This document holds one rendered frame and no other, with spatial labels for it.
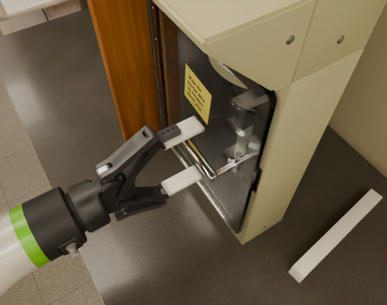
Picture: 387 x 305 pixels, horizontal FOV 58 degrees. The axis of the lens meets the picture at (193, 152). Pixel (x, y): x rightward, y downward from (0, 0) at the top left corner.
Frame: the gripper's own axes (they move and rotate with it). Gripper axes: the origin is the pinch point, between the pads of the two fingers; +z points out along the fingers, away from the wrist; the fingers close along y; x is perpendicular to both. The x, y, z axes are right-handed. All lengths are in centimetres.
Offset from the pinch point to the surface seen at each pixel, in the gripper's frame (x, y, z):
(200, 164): -3.2, 0.8, -0.6
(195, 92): 6.2, 6.3, 4.3
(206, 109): 2.7, 5.4, 4.3
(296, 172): -10.8, -3.4, 14.0
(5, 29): 105, -33, -17
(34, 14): 146, -55, -1
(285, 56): -10.8, 25.7, 3.4
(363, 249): -25.2, -25.9, 27.0
